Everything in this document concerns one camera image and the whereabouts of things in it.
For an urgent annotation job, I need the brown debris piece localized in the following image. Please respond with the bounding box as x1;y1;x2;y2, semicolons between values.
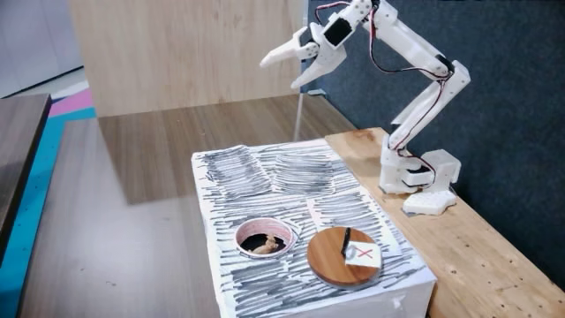
249;235;280;256

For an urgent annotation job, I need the light wooden panel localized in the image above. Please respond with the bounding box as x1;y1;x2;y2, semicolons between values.
68;0;308;118

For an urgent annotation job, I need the grey felt partition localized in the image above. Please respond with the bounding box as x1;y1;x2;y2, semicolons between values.
305;0;565;291

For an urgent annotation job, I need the round wooden lid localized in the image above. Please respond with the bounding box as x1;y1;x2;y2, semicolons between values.
306;226;383;291

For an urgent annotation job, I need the white paper with red cross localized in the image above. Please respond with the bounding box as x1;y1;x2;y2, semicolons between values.
344;240;383;269

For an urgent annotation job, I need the white box with black scribbles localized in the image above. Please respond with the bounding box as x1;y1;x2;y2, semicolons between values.
191;139;438;318

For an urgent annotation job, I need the light wooden plank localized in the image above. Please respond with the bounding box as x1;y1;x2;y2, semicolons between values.
325;126;565;318

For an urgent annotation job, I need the dark wooden side table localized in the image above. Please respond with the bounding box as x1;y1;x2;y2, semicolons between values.
0;93;53;262

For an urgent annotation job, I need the red and black arm cable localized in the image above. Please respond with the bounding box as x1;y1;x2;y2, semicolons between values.
313;0;452;185

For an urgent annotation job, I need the black loop handle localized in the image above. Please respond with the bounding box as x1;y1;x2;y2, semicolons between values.
340;227;353;260

